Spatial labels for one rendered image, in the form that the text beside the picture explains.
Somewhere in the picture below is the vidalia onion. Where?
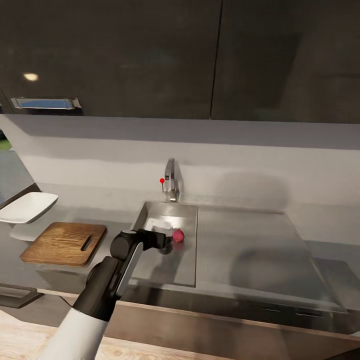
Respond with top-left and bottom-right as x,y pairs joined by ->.
172,229 -> 185,244

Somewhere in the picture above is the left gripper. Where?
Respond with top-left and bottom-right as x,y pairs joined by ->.
139,228 -> 173,250

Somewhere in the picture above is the cutting board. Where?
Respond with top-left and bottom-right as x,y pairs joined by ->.
20,222 -> 107,266

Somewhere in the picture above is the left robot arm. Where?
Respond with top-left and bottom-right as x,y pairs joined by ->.
36,218 -> 173,360

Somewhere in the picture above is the bowl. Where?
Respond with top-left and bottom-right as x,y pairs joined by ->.
0,192 -> 59,225

